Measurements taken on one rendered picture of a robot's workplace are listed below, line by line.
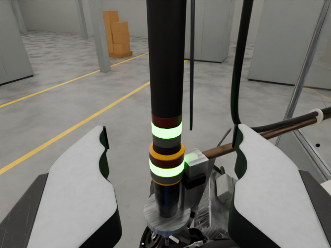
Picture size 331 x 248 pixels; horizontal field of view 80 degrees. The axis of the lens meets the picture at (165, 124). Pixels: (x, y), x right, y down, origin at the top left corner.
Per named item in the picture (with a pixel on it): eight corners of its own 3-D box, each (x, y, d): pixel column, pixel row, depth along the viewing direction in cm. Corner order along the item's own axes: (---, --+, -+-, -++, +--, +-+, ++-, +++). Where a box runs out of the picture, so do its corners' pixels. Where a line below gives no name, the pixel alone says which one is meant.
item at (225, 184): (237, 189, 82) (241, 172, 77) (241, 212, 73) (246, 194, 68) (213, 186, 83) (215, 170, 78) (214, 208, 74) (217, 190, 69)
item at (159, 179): (174, 157, 29) (174, 150, 28) (189, 177, 25) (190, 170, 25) (145, 166, 27) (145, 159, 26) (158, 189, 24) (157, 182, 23)
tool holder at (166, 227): (186, 185, 35) (189, 139, 30) (210, 218, 30) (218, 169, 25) (137, 203, 32) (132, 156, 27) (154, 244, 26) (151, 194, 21)
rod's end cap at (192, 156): (191, 160, 29) (192, 149, 28) (199, 169, 27) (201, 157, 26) (180, 164, 28) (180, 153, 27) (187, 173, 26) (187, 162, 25)
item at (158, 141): (173, 129, 25) (173, 121, 25) (186, 143, 23) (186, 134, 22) (148, 136, 24) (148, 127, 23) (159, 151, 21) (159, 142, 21)
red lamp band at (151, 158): (174, 142, 27) (174, 135, 27) (191, 162, 24) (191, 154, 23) (144, 151, 26) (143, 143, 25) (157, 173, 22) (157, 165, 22)
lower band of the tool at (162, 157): (174, 159, 29) (174, 133, 26) (189, 179, 25) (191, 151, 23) (146, 168, 27) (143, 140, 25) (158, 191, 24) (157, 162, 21)
